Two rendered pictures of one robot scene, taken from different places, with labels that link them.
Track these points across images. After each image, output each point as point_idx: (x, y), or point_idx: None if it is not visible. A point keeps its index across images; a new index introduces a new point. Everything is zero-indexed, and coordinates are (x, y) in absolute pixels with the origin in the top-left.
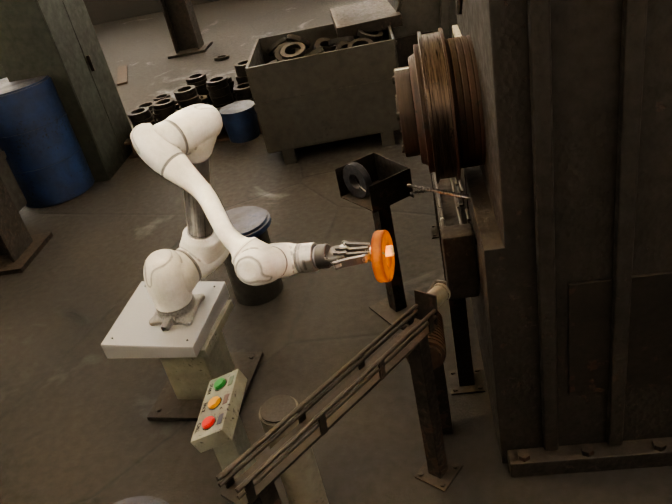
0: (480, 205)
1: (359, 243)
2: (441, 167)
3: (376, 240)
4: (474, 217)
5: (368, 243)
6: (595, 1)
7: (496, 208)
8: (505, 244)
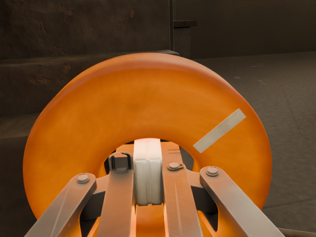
0: (16, 60)
1: (54, 221)
2: None
3: (190, 62)
4: (37, 75)
5: (85, 174)
6: None
7: (101, 17)
8: (169, 43)
